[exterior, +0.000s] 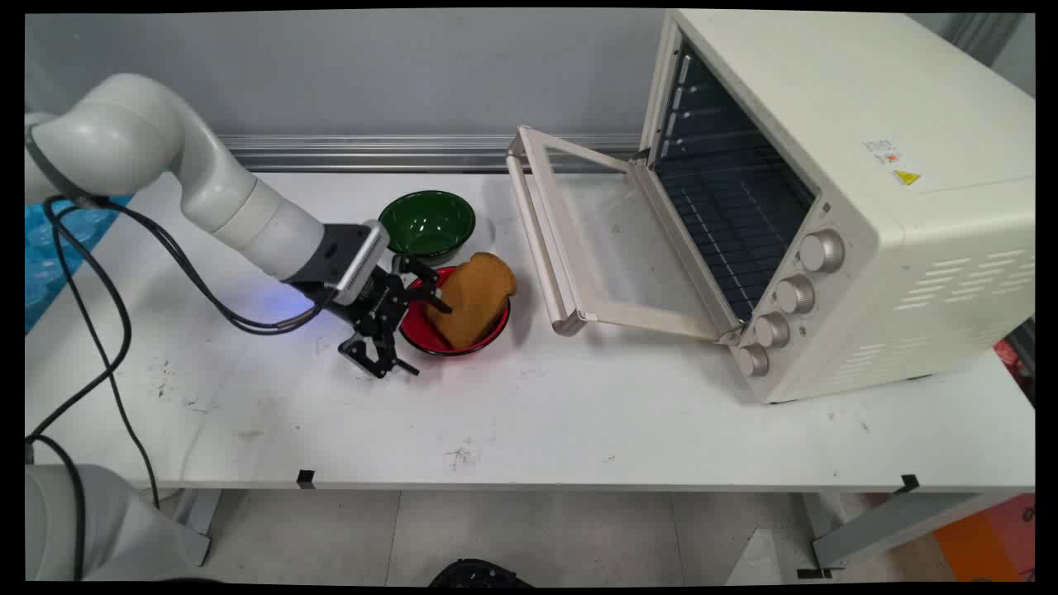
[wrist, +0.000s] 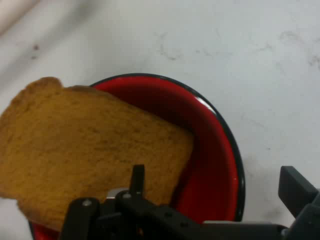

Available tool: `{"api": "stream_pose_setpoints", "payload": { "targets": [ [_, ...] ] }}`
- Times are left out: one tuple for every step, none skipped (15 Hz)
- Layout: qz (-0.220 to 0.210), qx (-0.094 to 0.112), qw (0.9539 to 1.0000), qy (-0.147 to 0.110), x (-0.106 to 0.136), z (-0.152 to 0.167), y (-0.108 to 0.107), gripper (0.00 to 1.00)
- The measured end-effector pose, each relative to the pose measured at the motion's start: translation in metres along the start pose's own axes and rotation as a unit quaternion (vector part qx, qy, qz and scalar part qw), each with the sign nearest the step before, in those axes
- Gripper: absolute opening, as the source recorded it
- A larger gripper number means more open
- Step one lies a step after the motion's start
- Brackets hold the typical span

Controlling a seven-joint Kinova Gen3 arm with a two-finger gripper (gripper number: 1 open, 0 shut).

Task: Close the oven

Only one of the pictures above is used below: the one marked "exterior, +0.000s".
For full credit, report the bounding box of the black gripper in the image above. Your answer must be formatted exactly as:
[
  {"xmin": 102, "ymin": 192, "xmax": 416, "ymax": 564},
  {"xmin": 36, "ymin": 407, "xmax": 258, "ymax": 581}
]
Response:
[{"xmin": 329, "ymin": 255, "xmax": 454, "ymax": 380}]

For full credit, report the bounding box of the cream glass oven door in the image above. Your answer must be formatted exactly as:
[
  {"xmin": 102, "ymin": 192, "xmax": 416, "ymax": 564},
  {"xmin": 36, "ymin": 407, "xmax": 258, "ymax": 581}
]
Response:
[{"xmin": 506, "ymin": 126, "xmax": 745, "ymax": 345}]

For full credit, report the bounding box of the red bowl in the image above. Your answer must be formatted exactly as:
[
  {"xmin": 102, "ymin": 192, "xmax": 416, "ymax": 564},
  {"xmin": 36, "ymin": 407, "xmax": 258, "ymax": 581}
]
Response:
[{"xmin": 398, "ymin": 265, "xmax": 512, "ymax": 358}]

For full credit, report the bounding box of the brown bread slice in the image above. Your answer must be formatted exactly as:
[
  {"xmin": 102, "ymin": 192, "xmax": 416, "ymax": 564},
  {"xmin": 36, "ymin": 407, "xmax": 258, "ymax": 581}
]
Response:
[{"xmin": 425, "ymin": 251, "xmax": 518, "ymax": 351}]

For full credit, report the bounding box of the green bowl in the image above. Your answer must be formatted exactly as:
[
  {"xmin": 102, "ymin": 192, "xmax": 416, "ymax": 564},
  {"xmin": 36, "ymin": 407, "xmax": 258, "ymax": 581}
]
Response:
[{"xmin": 378, "ymin": 190, "xmax": 477, "ymax": 259}]

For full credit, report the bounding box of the black round object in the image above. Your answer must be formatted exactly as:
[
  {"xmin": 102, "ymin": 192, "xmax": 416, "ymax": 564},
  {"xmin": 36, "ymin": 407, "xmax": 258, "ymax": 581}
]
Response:
[{"xmin": 428, "ymin": 559, "xmax": 536, "ymax": 588}]

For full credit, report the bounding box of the blue plastic bag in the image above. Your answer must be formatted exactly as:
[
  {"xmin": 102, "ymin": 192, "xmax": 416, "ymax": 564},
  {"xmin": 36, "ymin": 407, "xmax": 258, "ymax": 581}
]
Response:
[{"xmin": 25, "ymin": 195, "xmax": 135, "ymax": 333}]

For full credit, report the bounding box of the large silver oven knob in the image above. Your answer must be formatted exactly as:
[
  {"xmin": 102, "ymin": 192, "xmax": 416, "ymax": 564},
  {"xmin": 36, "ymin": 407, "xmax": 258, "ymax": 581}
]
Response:
[{"xmin": 798, "ymin": 229, "xmax": 846, "ymax": 274}]

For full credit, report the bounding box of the cream toaster oven body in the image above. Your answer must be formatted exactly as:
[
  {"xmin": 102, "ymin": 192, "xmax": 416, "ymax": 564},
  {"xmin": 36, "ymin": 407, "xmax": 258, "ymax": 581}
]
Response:
[{"xmin": 638, "ymin": 8, "xmax": 1036, "ymax": 406}]

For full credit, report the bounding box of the grey table leg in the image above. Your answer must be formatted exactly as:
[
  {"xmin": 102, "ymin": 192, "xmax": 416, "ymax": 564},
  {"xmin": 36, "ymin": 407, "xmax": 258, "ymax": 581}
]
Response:
[{"xmin": 797, "ymin": 491, "xmax": 1034, "ymax": 580}]

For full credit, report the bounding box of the red packet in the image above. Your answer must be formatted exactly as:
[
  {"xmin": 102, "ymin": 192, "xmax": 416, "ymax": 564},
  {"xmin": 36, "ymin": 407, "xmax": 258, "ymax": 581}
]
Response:
[{"xmin": 994, "ymin": 334, "xmax": 1036, "ymax": 407}]

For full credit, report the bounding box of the orange box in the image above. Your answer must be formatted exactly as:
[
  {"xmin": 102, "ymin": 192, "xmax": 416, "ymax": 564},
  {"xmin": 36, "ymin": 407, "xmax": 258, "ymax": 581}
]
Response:
[{"xmin": 933, "ymin": 493, "xmax": 1036, "ymax": 583}]

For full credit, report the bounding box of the aluminium profile rail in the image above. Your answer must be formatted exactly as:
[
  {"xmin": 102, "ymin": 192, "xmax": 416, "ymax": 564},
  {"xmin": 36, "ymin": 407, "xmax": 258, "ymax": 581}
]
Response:
[{"xmin": 217, "ymin": 134, "xmax": 647, "ymax": 174}]

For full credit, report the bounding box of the thick black cable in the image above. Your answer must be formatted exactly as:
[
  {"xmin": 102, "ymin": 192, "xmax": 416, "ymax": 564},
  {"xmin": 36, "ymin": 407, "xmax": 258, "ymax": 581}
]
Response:
[{"xmin": 43, "ymin": 195, "xmax": 336, "ymax": 336}]

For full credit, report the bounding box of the thin black cable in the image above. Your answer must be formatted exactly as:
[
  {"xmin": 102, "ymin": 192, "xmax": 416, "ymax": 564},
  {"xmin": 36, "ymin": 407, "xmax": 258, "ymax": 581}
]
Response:
[{"xmin": 25, "ymin": 207, "xmax": 162, "ymax": 583}]

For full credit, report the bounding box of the metal oven wire rack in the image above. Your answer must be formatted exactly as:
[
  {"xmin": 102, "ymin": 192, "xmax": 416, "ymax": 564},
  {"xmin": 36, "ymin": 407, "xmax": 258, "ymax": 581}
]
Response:
[{"xmin": 659, "ymin": 153, "xmax": 817, "ymax": 323}]

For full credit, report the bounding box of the grey robot pedestal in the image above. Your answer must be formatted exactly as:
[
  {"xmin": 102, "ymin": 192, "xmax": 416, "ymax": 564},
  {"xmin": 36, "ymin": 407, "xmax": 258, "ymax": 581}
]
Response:
[{"xmin": 25, "ymin": 463, "xmax": 213, "ymax": 584}]

